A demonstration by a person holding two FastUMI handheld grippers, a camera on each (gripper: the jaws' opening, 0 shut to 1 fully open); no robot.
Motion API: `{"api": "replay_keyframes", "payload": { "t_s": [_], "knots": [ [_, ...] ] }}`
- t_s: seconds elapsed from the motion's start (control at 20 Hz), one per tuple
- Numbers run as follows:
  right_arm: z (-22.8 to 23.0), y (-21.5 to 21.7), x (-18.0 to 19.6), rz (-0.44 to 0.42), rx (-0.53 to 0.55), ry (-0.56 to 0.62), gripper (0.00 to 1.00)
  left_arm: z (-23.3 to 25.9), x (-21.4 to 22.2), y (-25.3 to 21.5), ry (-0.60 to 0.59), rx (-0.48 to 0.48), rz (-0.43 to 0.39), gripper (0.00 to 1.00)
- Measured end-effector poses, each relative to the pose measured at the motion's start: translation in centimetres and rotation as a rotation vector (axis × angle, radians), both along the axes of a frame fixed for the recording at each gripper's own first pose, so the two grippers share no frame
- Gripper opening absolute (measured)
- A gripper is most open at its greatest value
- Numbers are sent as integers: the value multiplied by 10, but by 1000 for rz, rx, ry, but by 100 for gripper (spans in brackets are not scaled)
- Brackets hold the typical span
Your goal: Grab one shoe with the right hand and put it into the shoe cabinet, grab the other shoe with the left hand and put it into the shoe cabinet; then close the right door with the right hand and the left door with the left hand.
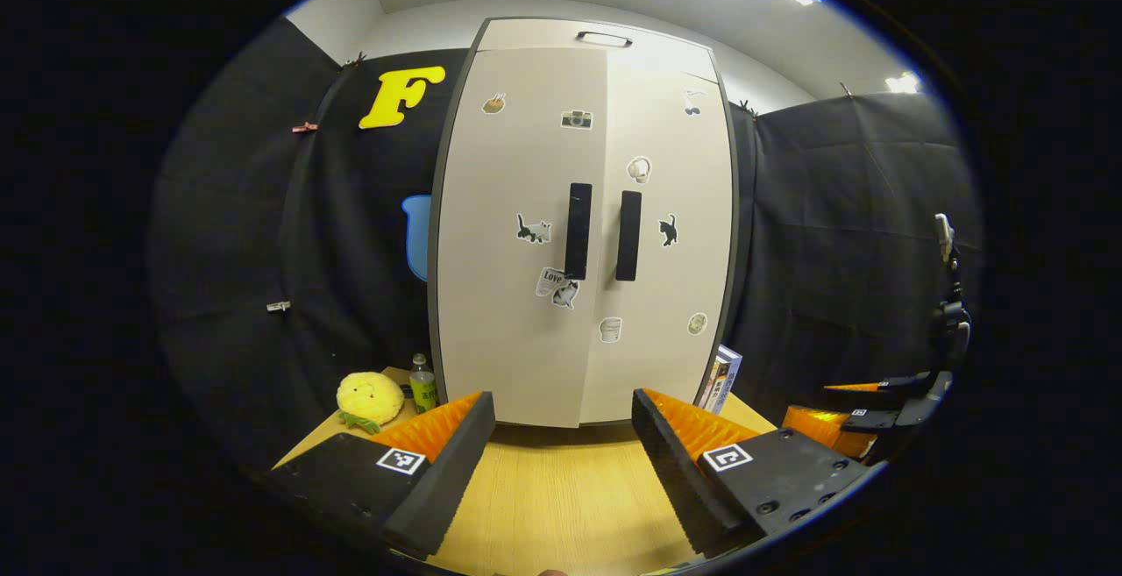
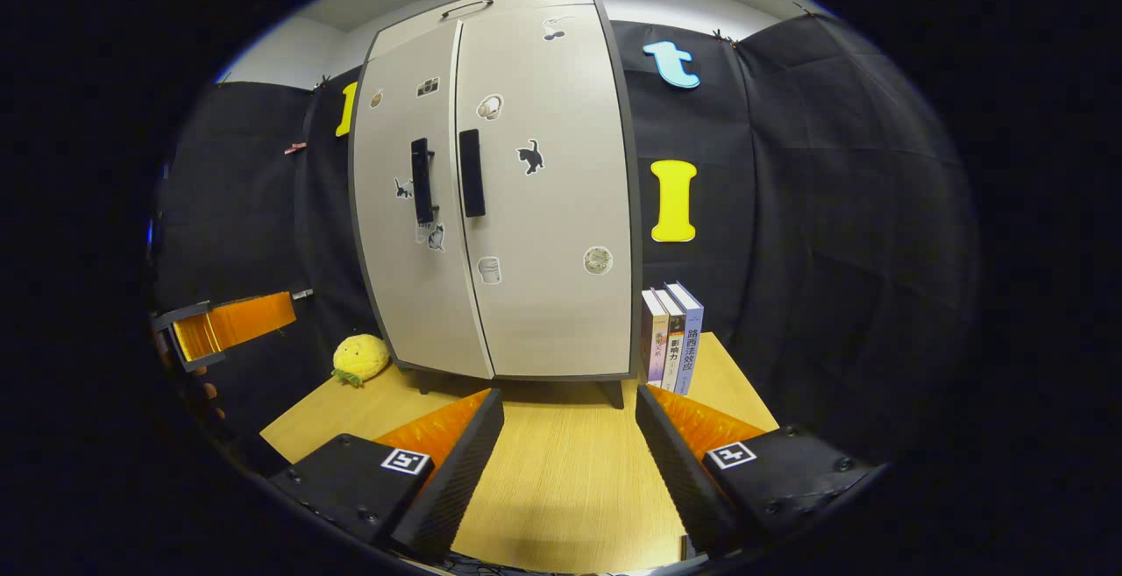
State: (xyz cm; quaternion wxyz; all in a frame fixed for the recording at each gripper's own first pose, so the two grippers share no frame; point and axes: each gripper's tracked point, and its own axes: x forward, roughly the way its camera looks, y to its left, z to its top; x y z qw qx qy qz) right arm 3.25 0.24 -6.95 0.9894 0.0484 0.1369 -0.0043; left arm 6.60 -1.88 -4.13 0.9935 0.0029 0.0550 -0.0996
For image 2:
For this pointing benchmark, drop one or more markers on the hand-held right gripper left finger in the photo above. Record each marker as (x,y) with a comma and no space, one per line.
(456,480)

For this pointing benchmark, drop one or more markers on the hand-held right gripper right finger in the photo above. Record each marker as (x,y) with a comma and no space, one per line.
(684,480)

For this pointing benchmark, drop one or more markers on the white and grey shoe cabinet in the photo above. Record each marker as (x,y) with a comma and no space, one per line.
(615,392)

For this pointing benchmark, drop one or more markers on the yellow plush toy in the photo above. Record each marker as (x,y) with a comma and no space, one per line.
(364,357)

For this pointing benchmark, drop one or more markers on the white cabinet drawer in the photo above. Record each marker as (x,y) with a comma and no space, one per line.
(526,6)

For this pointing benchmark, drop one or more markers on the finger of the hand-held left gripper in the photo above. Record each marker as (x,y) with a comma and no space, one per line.
(245,320)

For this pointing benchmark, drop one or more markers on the black backdrop cloth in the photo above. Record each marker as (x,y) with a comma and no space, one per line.
(833,208)

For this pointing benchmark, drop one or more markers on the white shoe cabinet door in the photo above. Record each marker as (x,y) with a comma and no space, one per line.
(394,278)
(552,313)

